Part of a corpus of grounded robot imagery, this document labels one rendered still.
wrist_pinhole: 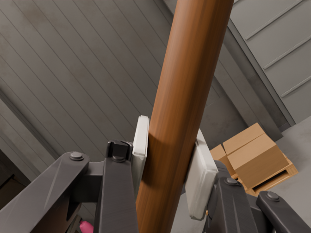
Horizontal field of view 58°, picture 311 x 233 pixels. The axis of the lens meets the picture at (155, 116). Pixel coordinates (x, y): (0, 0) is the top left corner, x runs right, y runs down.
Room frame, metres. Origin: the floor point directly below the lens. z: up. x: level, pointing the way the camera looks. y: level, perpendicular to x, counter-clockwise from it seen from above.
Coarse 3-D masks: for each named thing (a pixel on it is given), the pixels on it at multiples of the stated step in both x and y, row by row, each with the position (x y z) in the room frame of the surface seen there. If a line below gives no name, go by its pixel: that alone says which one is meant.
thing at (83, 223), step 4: (80, 220) 3.71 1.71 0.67; (84, 224) 3.71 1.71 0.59; (88, 224) 3.73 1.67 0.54; (80, 228) 3.72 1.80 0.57; (84, 228) 3.68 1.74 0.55; (88, 228) 3.69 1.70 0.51; (92, 228) 3.72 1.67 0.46; (84, 232) 3.68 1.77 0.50; (88, 232) 3.68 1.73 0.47; (92, 232) 3.69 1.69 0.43
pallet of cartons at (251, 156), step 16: (256, 128) 3.21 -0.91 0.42; (224, 144) 3.39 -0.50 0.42; (240, 144) 3.12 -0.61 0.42; (256, 144) 2.89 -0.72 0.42; (272, 144) 2.69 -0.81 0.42; (224, 160) 3.15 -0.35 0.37; (240, 160) 2.82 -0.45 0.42; (256, 160) 2.70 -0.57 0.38; (272, 160) 2.67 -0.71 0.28; (288, 160) 2.71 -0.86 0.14; (240, 176) 2.74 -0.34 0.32; (256, 176) 2.71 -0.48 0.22; (272, 176) 2.69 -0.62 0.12; (288, 176) 2.66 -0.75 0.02; (256, 192) 2.77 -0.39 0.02
